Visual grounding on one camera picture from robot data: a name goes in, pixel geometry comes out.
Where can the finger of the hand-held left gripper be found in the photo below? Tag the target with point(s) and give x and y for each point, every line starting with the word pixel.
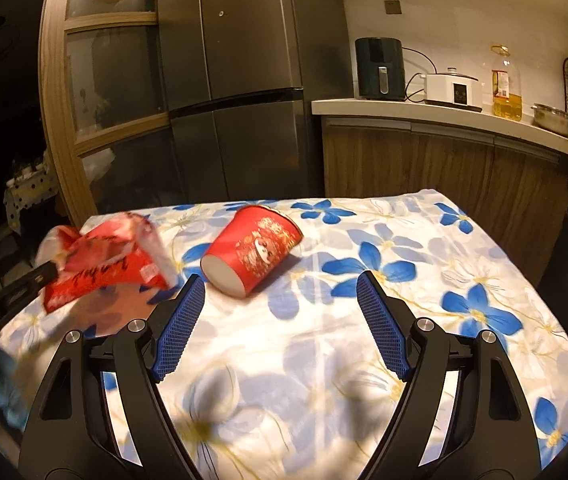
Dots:
pixel 19 292

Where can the steel mixing bowl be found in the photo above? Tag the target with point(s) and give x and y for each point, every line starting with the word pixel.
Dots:
pixel 554 119

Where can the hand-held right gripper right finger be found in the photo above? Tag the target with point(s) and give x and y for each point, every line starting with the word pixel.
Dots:
pixel 381 327

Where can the grey refrigerator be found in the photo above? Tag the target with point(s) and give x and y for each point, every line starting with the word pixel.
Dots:
pixel 244 60

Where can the red printed plastic wrapper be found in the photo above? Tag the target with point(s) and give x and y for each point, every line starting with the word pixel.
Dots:
pixel 104 265

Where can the wooden glass-panel door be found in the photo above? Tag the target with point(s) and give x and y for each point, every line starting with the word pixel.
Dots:
pixel 109 75

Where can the red paper cup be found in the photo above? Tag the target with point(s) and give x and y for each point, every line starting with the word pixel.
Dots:
pixel 249 252

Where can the wooden lower cabinet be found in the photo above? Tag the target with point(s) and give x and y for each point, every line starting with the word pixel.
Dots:
pixel 414 160

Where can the white kitchen counter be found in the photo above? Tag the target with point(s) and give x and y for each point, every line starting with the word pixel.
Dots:
pixel 414 109

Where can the black air fryer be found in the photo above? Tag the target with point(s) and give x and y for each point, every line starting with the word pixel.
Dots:
pixel 379 67

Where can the wall socket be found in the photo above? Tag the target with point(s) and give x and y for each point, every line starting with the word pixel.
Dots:
pixel 392 6

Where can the dotted cloth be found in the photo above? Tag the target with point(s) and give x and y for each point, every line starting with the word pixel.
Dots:
pixel 29 205

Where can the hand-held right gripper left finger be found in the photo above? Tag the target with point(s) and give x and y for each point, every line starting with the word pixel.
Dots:
pixel 179 330

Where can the white electric cooker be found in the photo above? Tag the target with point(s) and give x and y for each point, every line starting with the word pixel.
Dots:
pixel 451 90

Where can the cooking oil bottle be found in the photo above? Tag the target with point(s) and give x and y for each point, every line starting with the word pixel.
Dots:
pixel 506 90

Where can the blue floral tablecloth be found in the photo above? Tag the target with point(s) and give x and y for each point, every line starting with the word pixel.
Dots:
pixel 314 360

